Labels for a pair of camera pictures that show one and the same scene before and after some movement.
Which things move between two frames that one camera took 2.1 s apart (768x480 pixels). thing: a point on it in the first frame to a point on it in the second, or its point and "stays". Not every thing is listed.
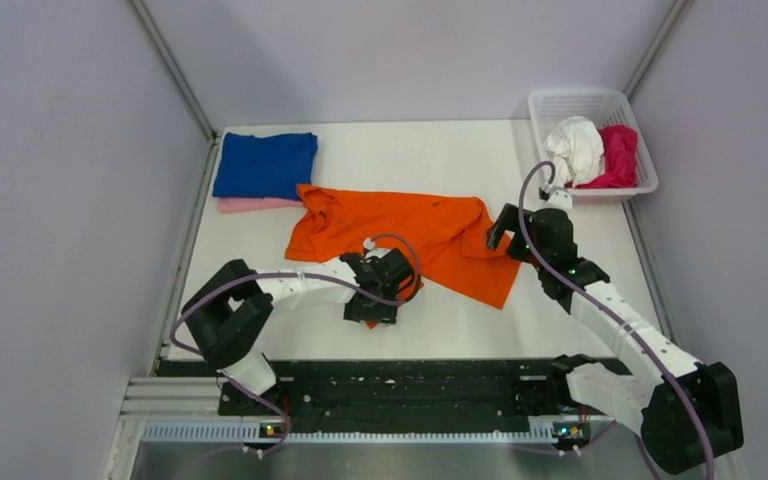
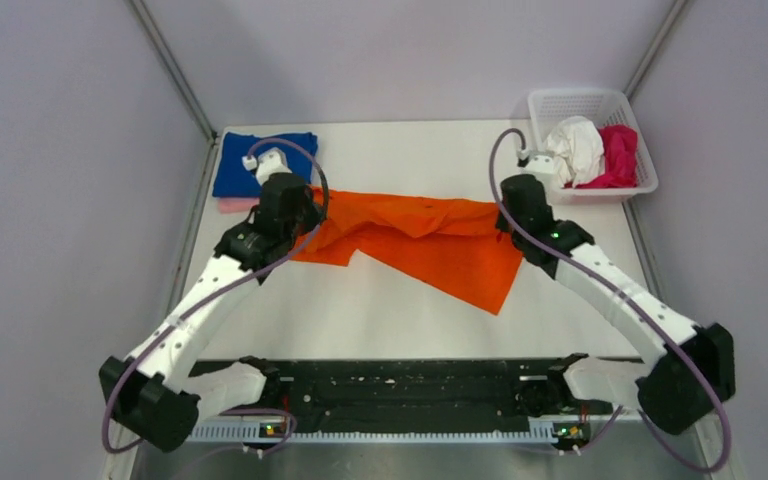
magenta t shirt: (619, 145) stays
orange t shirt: (448, 235) stays
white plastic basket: (604, 107) stays
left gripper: (382, 313) to (313, 211)
